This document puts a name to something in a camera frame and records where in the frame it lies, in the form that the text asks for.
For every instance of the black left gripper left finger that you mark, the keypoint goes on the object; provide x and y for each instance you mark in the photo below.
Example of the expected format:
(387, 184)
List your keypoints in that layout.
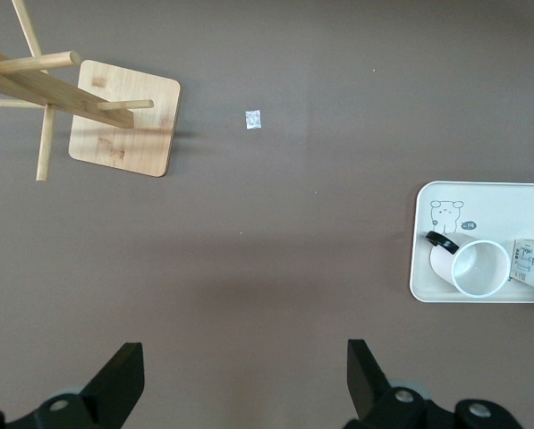
(110, 389)

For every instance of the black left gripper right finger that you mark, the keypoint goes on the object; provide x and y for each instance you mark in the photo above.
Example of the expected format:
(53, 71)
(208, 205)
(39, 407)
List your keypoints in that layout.
(369, 384)

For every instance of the blue milk carton green cap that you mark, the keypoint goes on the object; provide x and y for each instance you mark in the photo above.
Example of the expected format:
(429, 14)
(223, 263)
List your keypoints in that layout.
(532, 266)

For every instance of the cream tray with rabbit print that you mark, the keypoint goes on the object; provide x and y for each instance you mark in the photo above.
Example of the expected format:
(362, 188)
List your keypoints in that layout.
(432, 286)

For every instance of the wooden mug tree rack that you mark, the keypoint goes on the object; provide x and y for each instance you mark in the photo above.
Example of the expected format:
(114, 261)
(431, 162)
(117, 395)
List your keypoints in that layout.
(123, 134)

